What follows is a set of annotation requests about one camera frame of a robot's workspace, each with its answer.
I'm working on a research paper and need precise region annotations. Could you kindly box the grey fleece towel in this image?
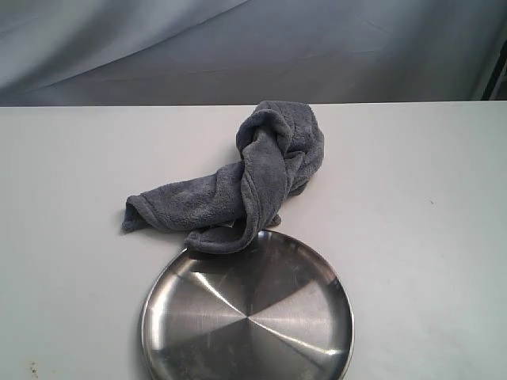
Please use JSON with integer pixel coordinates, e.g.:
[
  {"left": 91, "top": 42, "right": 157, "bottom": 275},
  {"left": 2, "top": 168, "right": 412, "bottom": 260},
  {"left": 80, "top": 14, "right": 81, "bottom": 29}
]
[{"left": 122, "top": 101, "right": 324, "bottom": 254}]

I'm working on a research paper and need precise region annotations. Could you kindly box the round stainless steel plate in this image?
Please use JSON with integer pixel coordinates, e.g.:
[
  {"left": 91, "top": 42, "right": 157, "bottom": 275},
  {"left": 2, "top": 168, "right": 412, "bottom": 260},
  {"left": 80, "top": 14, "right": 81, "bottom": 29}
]
[{"left": 139, "top": 230, "right": 354, "bottom": 379}]

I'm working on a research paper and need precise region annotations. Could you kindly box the grey backdrop cloth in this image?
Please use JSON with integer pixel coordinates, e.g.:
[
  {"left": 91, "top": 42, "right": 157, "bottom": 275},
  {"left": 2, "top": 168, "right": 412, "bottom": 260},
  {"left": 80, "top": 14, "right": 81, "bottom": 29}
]
[{"left": 1, "top": 1, "right": 506, "bottom": 106}]

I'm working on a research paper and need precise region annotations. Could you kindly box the dark stand at right edge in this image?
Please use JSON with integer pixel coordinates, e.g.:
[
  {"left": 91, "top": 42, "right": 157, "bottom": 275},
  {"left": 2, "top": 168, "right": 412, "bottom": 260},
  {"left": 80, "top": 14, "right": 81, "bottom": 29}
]
[{"left": 481, "top": 25, "right": 506, "bottom": 101}]

